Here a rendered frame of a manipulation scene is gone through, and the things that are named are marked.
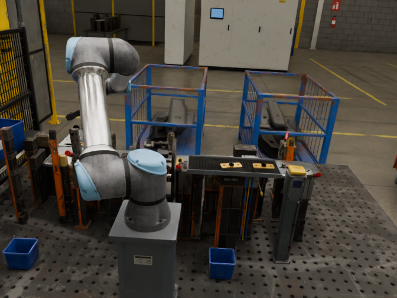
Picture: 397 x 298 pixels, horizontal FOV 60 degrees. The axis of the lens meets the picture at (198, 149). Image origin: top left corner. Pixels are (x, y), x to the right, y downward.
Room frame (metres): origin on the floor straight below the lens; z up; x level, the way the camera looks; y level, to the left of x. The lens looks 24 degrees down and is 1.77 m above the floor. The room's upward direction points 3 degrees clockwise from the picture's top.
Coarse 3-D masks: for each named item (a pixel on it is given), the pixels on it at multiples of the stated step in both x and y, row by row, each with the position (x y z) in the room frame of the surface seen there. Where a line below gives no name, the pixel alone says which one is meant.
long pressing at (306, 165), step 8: (64, 152) 1.61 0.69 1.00; (72, 152) 1.62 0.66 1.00; (120, 152) 1.65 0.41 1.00; (128, 152) 1.66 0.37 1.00; (48, 160) 1.51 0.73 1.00; (168, 160) 1.59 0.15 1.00; (176, 160) 1.59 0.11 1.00; (184, 160) 1.60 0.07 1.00; (280, 160) 1.67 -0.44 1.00; (168, 168) 1.52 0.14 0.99; (280, 168) 1.57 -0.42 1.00; (304, 168) 1.59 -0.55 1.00; (312, 168) 1.59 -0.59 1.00
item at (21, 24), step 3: (15, 0) 2.20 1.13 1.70; (18, 0) 2.20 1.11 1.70; (15, 3) 2.20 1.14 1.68; (18, 3) 2.19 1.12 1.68; (18, 6) 2.19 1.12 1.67; (18, 9) 2.19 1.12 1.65; (18, 12) 2.19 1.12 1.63; (21, 12) 2.20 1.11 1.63; (18, 15) 2.19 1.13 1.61; (21, 15) 2.20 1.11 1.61; (21, 18) 2.20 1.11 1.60; (21, 21) 2.19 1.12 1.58; (21, 24) 2.19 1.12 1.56
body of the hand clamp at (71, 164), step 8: (72, 168) 1.38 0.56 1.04; (72, 176) 1.38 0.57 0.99; (72, 184) 1.38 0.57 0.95; (80, 200) 1.38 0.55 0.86; (80, 208) 1.39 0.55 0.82; (88, 208) 1.43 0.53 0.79; (80, 216) 1.38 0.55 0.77; (88, 216) 1.42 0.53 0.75; (80, 224) 1.38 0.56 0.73; (88, 224) 1.40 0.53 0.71
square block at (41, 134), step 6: (42, 132) 1.72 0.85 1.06; (42, 138) 1.66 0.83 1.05; (48, 138) 1.67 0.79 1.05; (42, 144) 1.66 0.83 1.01; (48, 144) 1.66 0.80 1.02; (48, 150) 1.67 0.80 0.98; (48, 168) 1.67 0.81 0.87; (48, 174) 1.67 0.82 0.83; (48, 180) 1.67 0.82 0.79; (54, 186) 1.67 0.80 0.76; (54, 192) 1.67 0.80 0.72
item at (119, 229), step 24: (120, 216) 0.94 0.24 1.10; (120, 240) 0.84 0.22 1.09; (144, 240) 0.84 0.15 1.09; (168, 240) 0.84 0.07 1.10; (120, 264) 0.87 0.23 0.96; (144, 264) 0.85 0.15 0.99; (168, 264) 0.87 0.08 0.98; (120, 288) 0.88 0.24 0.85; (144, 288) 0.85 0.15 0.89; (168, 288) 0.87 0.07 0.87
